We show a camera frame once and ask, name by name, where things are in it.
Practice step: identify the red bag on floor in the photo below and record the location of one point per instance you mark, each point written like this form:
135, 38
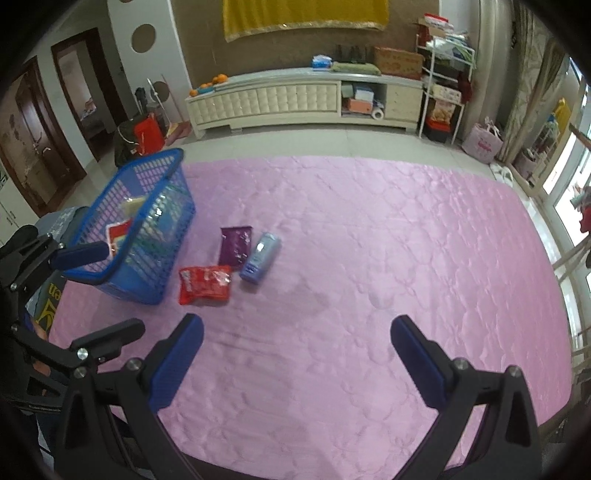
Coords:
150, 136

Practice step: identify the white slippers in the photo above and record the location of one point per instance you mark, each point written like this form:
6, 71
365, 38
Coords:
502, 174

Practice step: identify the teal dish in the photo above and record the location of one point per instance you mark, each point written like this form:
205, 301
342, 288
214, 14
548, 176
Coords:
206, 87

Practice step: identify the small red snack packet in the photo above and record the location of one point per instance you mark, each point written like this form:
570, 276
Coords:
203, 284

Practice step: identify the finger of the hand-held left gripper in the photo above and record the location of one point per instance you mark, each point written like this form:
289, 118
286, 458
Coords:
115, 334
83, 256

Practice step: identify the purple snack packet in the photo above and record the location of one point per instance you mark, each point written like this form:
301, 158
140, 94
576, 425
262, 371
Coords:
235, 244

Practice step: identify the blue tissue pack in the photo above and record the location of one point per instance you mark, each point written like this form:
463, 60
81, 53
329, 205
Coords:
322, 61

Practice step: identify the pink quilted blanket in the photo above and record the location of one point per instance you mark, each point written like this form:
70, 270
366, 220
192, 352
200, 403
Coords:
369, 230

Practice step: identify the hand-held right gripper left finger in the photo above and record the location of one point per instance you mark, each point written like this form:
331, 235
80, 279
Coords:
180, 360

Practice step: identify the dark wooden door frame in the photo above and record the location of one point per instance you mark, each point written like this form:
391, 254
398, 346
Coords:
104, 78

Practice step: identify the red storage box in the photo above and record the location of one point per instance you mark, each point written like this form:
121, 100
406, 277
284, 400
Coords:
438, 130

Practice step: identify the grey patterned cloth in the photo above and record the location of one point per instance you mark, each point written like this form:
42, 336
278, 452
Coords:
64, 224

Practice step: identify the red and dark clothes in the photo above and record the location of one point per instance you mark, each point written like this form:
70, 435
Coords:
586, 212

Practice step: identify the pink tote bag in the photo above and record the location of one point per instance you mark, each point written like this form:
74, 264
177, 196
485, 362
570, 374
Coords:
482, 145

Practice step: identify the cream TV cabinet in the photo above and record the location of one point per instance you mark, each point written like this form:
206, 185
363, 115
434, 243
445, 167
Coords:
268, 99

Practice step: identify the beige patterned curtain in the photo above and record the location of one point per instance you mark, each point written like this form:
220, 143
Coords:
531, 92

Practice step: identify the dark wooden door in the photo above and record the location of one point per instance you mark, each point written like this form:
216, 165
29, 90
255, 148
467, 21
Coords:
32, 138

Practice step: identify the black bag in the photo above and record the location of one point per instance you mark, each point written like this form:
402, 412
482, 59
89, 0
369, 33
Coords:
123, 147

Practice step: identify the yellow hanging garment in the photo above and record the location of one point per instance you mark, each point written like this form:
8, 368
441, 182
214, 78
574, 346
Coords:
561, 115

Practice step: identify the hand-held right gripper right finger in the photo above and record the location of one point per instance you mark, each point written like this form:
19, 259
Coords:
415, 355

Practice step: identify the green cushion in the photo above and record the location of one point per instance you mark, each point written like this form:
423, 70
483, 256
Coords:
355, 68

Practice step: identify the white tape roll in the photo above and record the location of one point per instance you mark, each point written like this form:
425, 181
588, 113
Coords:
377, 114

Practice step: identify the wooden clothes rack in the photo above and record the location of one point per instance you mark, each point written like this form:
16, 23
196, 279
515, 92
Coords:
579, 134

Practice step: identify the white metal shelf rack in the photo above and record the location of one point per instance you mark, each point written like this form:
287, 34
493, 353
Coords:
445, 69

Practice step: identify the dark red cloth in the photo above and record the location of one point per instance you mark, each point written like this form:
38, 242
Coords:
465, 87

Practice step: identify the standing air conditioner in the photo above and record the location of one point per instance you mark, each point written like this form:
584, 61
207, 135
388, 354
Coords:
494, 60

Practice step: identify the pink bin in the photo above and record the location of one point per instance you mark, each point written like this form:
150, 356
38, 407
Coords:
526, 165

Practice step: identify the small round wall decoration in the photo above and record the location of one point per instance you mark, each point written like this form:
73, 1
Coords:
162, 88

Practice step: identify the stack of boxes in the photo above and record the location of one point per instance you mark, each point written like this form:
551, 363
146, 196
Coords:
438, 30

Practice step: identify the yellow fringed cloth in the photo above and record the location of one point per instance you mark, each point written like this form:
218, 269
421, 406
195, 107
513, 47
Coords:
304, 14

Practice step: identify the blue plastic basket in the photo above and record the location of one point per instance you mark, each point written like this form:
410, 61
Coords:
152, 159

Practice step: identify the blue box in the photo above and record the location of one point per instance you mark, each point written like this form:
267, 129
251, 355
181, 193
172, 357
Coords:
363, 93

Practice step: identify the orange box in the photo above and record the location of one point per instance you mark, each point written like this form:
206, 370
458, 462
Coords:
359, 105

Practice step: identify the orange printed bag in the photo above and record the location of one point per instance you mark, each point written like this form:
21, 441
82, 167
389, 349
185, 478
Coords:
441, 113

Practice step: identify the brown cardboard box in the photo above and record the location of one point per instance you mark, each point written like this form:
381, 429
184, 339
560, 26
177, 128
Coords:
397, 62

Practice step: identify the white mop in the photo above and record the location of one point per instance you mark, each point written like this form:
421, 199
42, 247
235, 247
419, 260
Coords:
154, 92

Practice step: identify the light blue bottle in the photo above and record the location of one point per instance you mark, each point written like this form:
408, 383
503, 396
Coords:
258, 258

